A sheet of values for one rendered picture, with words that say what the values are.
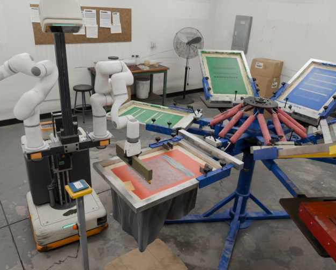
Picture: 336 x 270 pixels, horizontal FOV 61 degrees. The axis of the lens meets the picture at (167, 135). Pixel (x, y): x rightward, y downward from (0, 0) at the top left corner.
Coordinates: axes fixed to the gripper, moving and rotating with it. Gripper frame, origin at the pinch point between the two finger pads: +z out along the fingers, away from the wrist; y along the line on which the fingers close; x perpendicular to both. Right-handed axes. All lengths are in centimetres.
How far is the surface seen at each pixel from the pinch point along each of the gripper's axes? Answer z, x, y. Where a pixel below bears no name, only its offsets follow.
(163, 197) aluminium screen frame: 11.7, 29.5, -3.5
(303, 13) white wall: -93, -161, -458
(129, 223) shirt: 45.9, 5.1, 4.8
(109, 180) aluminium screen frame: 11.3, -2.9, 15.3
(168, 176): 14.6, 9.2, -22.9
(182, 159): 14.7, -3.9, -47.0
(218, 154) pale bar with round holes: 7, 14, -66
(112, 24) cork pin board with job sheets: -51, -378, -182
